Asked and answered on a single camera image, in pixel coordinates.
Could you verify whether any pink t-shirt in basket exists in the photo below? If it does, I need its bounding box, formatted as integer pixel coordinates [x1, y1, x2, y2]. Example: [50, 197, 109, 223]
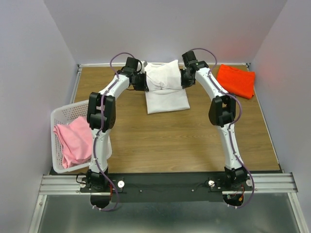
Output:
[53, 116, 93, 168]

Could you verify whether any aluminium front rail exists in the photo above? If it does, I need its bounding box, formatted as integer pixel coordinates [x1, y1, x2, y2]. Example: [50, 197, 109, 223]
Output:
[39, 173, 298, 195]

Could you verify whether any folded orange t-shirt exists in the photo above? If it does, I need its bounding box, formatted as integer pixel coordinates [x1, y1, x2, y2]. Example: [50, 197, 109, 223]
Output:
[217, 64, 256, 99]

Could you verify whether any white t-shirt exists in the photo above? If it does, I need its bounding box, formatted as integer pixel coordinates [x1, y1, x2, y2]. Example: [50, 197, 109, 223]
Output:
[145, 60, 190, 115]

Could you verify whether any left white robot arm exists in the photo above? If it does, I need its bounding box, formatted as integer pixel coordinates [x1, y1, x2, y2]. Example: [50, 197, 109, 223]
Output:
[86, 57, 149, 192]

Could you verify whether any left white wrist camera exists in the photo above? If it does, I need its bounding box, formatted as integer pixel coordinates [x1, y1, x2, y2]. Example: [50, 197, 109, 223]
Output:
[137, 60, 148, 73]

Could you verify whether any white plastic laundry basket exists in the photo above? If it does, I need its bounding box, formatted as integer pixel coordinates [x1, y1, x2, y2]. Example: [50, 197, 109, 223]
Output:
[51, 100, 99, 173]

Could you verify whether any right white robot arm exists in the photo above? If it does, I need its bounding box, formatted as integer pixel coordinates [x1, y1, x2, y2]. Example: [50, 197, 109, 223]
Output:
[180, 50, 248, 190]

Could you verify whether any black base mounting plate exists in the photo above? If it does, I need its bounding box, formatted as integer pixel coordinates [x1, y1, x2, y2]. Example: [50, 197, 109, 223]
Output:
[79, 170, 252, 208]

